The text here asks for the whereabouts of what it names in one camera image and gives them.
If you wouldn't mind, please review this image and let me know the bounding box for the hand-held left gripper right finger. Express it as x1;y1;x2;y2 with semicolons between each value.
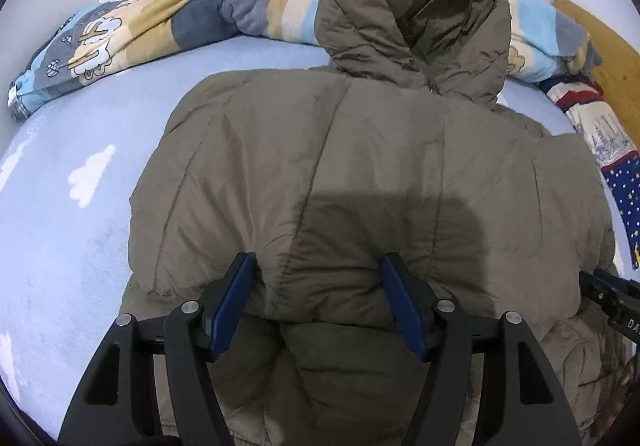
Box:
380;252;583;446

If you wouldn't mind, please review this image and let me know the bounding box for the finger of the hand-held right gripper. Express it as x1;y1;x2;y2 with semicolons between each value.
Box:
579;267;640;344

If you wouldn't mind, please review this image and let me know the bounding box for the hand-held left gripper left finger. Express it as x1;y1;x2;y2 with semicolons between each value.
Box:
57;252;261;446

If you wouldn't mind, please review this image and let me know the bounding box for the olive hooded puffer jacket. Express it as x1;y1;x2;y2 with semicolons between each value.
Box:
120;0;633;446

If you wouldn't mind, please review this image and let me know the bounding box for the star print pillow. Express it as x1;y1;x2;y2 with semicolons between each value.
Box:
537;74;640;271

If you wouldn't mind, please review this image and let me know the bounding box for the light blue bed sheet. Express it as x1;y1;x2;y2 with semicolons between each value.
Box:
0;34;640;427

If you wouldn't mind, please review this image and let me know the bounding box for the wooden headboard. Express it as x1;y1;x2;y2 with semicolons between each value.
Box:
552;0;640;142

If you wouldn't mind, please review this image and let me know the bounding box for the patchwork cartoon print quilt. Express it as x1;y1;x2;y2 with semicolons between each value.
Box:
7;0;606;122

